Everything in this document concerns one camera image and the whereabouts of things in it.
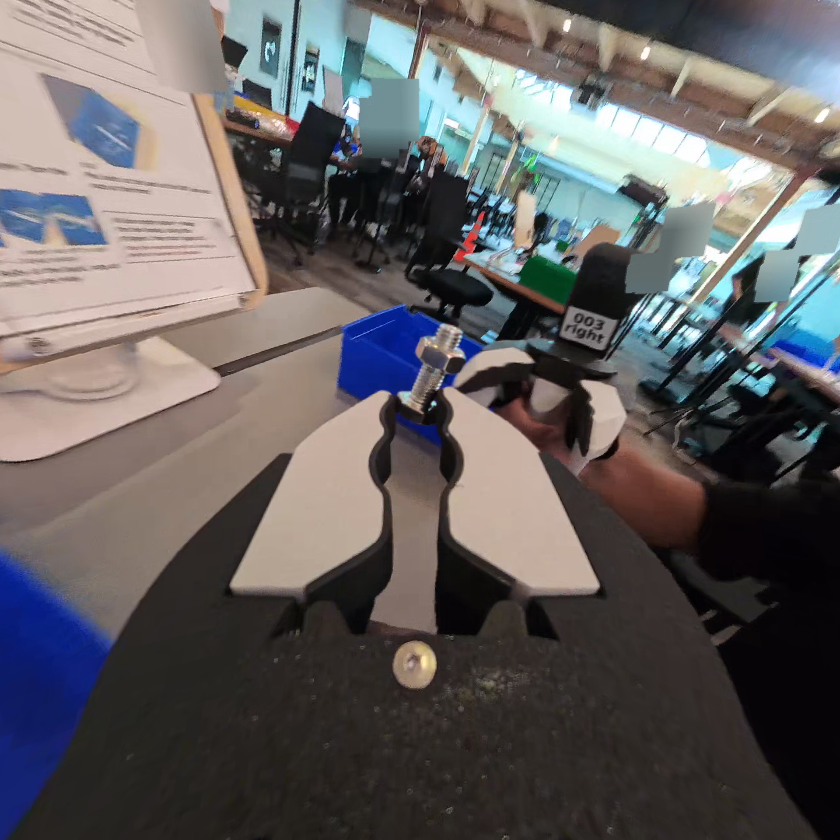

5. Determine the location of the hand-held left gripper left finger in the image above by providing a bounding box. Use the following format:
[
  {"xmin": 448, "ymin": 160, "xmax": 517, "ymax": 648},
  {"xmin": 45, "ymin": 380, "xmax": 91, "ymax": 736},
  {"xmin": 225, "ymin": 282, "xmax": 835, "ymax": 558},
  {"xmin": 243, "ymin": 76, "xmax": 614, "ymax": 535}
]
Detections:
[{"xmin": 230, "ymin": 390, "xmax": 396, "ymax": 636}]

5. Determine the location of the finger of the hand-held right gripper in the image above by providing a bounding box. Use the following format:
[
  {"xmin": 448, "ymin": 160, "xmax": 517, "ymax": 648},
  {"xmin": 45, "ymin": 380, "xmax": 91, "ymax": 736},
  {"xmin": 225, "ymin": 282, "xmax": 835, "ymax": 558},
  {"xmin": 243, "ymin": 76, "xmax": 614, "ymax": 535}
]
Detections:
[
  {"xmin": 453, "ymin": 346, "xmax": 536, "ymax": 408},
  {"xmin": 564, "ymin": 381, "xmax": 627, "ymax": 476}
]

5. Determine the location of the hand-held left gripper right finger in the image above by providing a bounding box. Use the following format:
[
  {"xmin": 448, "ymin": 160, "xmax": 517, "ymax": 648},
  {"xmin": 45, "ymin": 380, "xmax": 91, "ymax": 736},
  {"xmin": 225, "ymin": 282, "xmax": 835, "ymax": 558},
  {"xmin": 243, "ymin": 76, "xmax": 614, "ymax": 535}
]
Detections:
[{"xmin": 434, "ymin": 388, "xmax": 602, "ymax": 636}]

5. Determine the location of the silver hex bolt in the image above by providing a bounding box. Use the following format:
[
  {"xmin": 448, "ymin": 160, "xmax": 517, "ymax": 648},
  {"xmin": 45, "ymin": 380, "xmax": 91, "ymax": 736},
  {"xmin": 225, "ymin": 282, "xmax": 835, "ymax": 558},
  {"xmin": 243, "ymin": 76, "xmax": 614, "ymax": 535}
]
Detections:
[{"xmin": 395, "ymin": 325, "xmax": 467, "ymax": 424}]

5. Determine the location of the blue plastic bin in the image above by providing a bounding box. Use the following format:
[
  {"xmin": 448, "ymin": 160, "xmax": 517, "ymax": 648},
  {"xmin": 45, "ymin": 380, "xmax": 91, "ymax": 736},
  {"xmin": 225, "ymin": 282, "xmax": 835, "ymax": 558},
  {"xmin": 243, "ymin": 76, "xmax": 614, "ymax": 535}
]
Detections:
[
  {"xmin": 340, "ymin": 305, "xmax": 487, "ymax": 447},
  {"xmin": 0, "ymin": 551, "xmax": 112, "ymax": 840}
]

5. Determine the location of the person's right forearm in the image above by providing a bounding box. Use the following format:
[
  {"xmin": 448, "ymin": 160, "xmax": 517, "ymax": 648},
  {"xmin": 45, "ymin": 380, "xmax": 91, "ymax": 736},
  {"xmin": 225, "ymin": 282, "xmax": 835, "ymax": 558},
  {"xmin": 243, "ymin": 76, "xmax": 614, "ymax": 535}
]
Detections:
[{"xmin": 577, "ymin": 440, "xmax": 840, "ymax": 834}]

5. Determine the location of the person's right hand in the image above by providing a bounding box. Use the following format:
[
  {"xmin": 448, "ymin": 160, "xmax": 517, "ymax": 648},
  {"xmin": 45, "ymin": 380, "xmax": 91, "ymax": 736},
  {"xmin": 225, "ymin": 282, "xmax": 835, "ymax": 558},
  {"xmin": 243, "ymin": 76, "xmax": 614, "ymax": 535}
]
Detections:
[{"xmin": 495, "ymin": 394, "xmax": 592, "ymax": 480}]

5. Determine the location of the wooden board stand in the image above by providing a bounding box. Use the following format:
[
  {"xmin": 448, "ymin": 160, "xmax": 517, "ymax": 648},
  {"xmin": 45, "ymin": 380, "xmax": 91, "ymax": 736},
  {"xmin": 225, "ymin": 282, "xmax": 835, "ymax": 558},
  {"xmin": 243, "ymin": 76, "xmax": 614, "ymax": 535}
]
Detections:
[
  {"xmin": 571, "ymin": 226, "xmax": 621, "ymax": 260},
  {"xmin": 514, "ymin": 190, "xmax": 538, "ymax": 250}
]

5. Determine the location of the green plastic bin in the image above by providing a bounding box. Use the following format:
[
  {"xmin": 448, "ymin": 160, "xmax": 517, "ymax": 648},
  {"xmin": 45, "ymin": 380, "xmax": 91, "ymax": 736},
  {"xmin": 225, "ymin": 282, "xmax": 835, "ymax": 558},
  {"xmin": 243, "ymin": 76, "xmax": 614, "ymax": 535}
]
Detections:
[{"xmin": 518, "ymin": 256, "xmax": 578, "ymax": 306}]

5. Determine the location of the wooden-edged table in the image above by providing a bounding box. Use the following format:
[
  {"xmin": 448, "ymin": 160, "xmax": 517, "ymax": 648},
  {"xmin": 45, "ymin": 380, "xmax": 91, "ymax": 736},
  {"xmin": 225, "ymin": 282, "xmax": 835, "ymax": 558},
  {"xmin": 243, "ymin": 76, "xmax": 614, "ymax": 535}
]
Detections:
[{"xmin": 462, "ymin": 249, "xmax": 568, "ymax": 316}]

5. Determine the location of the black office chair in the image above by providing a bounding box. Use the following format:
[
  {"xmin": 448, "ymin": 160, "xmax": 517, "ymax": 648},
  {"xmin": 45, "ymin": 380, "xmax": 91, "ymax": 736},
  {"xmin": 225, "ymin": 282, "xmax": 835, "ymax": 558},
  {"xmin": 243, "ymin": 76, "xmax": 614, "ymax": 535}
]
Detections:
[
  {"xmin": 259, "ymin": 101, "xmax": 345, "ymax": 263},
  {"xmin": 406, "ymin": 174, "xmax": 494, "ymax": 322}
]

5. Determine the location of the white board stand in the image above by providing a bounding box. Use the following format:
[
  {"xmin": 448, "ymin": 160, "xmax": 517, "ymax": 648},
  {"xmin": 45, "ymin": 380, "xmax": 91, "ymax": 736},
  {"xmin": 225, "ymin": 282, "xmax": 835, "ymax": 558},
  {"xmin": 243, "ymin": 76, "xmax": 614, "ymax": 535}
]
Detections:
[{"xmin": 0, "ymin": 338, "xmax": 222, "ymax": 463}]

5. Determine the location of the wooden-topped table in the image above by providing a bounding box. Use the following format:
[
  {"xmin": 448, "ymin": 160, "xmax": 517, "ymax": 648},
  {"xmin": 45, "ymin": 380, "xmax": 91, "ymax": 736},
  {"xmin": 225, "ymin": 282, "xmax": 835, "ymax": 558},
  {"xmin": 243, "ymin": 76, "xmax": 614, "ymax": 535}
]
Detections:
[{"xmin": 223, "ymin": 108, "xmax": 296, "ymax": 148}]

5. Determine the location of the printed instruction sheet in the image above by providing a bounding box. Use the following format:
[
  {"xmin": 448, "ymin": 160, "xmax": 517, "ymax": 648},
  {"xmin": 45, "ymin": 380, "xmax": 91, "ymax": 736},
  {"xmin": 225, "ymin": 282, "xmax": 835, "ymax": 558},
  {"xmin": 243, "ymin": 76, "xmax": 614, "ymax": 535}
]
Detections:
[{"xmin": 0, "ymin": 0, "xmax": 257, "ymax": 336}]

